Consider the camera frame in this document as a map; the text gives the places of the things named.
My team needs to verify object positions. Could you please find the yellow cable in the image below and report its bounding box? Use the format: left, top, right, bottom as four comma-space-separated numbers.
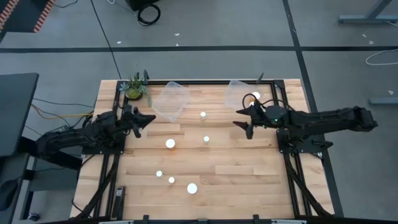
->
30, 104, 94, 121

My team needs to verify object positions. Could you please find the dark grey desk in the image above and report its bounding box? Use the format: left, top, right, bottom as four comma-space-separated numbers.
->
0, 73, 40, 158

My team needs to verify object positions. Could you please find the clear plastic bin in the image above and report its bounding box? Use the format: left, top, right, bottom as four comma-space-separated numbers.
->
151, 80, 192, 123
224, 78, 264, 114

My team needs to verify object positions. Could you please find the long black floor cable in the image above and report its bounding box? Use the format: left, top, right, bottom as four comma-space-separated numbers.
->
90, 0, 123, 80

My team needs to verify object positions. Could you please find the coiled black cable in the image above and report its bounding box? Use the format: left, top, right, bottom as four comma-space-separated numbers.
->
137, 3, 162, 26

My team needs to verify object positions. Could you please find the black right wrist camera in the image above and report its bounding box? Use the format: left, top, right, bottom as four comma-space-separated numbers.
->
264, 105, 289, 126

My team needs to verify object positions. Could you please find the thin black cable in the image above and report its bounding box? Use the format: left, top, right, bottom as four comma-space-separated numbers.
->
32, 98, 96, 110

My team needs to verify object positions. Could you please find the black desk with mouse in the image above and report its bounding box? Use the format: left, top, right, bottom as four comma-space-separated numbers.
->
0, 152, 30, 224

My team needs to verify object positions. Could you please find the black box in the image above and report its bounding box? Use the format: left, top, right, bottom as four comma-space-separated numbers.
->
126, 0, 161, 12

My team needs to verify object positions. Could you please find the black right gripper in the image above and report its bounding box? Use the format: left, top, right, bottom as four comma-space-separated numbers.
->
233, 102, 271, 140

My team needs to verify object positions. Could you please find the grey table leg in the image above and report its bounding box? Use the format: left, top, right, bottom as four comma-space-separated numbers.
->
338, 0, 398, 26

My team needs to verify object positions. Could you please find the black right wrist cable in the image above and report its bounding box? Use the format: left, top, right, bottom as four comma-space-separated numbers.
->
242, 92, 296, 112

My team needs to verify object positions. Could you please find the black orange-striped floor mat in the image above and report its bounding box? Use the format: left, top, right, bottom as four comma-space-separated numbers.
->
0, 0, 56, 34

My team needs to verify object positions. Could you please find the white floor cable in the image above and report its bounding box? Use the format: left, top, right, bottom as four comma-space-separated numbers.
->
365, 49, 398, 66

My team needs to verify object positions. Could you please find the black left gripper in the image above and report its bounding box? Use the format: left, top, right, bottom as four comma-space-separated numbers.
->
120, 105, 157, 139

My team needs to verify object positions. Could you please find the black power adapter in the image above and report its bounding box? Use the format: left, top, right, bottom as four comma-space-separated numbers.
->
45, 124, 70, 137

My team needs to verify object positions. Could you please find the potted green succulent plant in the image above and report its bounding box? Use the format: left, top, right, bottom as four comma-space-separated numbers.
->
119, 72, 153, 106

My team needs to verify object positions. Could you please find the grey floor foot bar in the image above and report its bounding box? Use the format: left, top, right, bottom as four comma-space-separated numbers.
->
369, 96, 398, 106

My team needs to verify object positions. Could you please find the black aluminium table frame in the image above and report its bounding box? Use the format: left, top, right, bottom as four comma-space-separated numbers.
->
74, 79, 335, 224

